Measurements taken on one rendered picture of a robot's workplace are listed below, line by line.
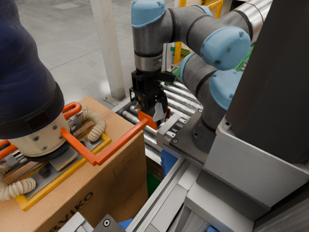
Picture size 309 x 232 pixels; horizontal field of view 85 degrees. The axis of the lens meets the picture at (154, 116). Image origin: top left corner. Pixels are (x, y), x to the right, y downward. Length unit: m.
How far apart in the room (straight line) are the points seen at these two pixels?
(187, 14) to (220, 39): 0.13
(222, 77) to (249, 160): 0.32
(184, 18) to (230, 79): 0.19
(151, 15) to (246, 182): 0.34
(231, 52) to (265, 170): 0.21
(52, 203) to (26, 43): 0.46
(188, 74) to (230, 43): 0.25
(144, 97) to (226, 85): 0.21
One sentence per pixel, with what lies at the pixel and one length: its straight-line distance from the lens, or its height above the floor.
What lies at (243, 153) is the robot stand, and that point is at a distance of 0.19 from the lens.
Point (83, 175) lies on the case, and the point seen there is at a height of 0.94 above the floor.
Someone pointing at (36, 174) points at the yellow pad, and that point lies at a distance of 0.72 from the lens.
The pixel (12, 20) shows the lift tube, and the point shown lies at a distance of 0.50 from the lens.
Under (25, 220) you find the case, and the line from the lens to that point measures 0.69.
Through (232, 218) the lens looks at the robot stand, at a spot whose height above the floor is 1.25.
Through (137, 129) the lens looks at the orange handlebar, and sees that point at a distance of 0.56.
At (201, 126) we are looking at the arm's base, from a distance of 0.55.
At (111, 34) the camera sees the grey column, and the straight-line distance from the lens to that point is 1.99.
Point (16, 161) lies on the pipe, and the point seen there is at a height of 1.02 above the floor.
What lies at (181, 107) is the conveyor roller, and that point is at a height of 0.54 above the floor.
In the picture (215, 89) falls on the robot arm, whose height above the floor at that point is 1.26.
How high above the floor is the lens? 1.51
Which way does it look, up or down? 45 degrees down
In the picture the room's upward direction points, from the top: straight up
